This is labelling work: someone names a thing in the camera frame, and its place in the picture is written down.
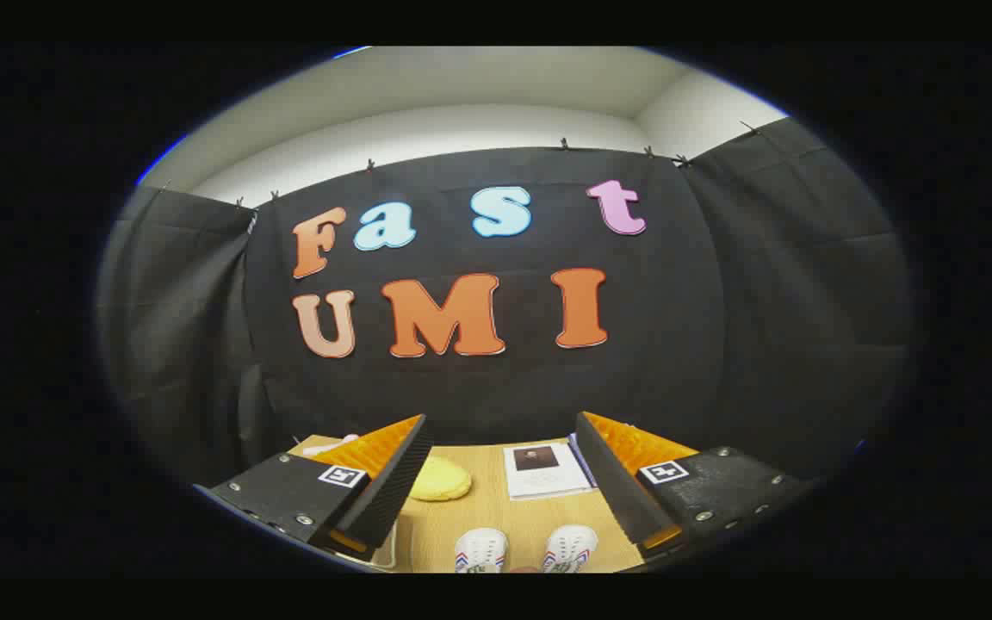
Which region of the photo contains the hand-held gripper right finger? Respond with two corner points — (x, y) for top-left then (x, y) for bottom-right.
(575, 412), (815, 561)

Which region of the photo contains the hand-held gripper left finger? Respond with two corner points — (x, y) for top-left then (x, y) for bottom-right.
(195, 414), (434, 556)

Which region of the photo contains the white shoe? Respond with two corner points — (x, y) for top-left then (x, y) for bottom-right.
(454, 528), (509, 574)
(542, 524), (599, 574)

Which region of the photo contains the yellow plush ball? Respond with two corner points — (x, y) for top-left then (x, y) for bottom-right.
(408, 456), (473, 502)

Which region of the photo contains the blue cover book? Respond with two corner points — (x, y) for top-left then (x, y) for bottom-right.
(567, 433), (600, 488)

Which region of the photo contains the white book dark photo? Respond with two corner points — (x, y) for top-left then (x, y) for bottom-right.
(503, 442), (593, 501)

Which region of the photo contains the black backdrop cloth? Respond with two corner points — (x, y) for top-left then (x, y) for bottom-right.
(96, 116), (915, 483)

